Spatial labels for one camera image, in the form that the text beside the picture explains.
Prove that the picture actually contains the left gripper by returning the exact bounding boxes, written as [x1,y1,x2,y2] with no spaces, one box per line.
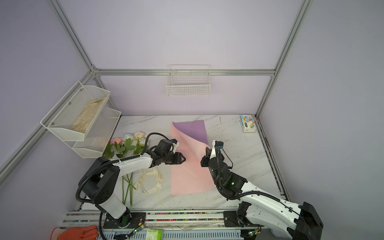
[163,151,187,165]

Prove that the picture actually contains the pink purple wrapping paper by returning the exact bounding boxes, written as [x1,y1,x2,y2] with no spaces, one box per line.
[171,120,215,196]

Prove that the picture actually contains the white blue fake rose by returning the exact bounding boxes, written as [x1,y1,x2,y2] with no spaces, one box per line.
[119,134,135,205]

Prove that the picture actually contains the pink fake rose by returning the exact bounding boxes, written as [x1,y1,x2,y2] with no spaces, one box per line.
[101,137,127,206]

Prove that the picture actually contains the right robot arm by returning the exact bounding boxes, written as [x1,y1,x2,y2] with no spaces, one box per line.
[201,141,324,240]

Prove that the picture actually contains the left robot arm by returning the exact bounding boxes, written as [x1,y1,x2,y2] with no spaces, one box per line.
[75,132,186,222]

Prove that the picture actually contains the cream printed ribbon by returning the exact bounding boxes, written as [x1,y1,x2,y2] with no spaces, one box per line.
[134,167,163,194]

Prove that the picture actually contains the tissue pack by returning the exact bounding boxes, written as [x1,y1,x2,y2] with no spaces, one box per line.
[240,115,257,133]

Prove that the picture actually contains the green label box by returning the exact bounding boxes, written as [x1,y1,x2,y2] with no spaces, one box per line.
[145,230,163,240]

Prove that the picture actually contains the lower white mesh shelf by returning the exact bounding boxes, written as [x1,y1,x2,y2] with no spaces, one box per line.
[72,107,121,159]

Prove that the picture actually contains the white mesh shelf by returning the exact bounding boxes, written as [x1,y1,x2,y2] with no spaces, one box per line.
[72,107,121,159]
[40,81,110,142]

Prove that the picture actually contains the beige cloth in shelf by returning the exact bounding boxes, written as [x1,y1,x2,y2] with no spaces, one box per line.
[70,97,106,134]

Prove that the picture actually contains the upper white mesh shelf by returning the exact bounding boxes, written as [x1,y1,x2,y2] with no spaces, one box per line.
[40,81,110,142]

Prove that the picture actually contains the orange rubber glove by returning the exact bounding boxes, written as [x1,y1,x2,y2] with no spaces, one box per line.
[50,226,99,240]

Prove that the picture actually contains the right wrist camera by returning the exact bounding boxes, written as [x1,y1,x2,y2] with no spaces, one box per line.
[212,140,224,157]

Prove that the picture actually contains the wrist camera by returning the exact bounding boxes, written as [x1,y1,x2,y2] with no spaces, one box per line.
[212,140,224,157]
[171,139,179,152]

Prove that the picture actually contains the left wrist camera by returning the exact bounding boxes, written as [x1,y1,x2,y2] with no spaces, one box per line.
[171,139,179,152]

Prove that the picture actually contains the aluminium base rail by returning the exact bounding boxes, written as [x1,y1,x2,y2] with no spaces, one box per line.
[61,210,271,240]

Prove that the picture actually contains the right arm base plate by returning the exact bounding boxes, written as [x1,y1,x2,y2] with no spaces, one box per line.
[223,211,263,228]

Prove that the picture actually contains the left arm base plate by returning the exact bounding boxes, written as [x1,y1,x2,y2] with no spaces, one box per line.
[103,212,147,229]

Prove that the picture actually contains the white wire wall basket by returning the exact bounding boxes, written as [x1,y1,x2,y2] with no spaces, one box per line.
[166,65,211,97]

